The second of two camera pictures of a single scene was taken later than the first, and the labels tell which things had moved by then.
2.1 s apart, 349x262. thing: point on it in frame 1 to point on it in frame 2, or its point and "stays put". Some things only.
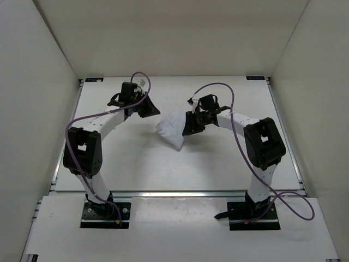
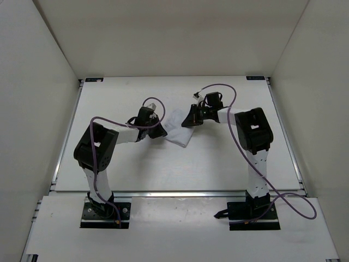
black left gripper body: x=140 y=96 to x=154 y=119
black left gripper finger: x=146 y=109 to x=157 y=131
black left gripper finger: x=154 y=110 to x=161 y=131
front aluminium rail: x=179 y=194 stays put
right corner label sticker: x=255 y=77 stays put
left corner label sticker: x=94 y=79 stays put
